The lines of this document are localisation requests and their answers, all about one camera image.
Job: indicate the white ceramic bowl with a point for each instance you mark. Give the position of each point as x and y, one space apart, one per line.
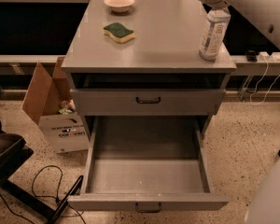
119 6

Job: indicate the black charger block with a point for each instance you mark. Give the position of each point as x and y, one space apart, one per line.
251 56

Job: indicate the grey top drawer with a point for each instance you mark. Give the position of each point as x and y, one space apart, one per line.
94 102

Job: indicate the open grey middle drawer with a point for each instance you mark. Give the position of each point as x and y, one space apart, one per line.
147 165

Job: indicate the black chair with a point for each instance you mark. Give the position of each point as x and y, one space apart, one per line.
13 154

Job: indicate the green yellow sponge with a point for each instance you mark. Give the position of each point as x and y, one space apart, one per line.
118 32

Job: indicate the grey metal drawer cabinet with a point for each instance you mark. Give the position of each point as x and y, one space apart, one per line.
164 54

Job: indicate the brown cardboard box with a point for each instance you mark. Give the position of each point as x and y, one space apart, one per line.
49 105

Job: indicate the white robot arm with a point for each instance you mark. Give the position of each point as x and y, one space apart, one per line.
265 16

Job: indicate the white power strip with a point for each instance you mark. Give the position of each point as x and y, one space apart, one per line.
274 57

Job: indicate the clear plastic water bottle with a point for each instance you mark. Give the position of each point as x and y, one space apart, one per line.
215 28

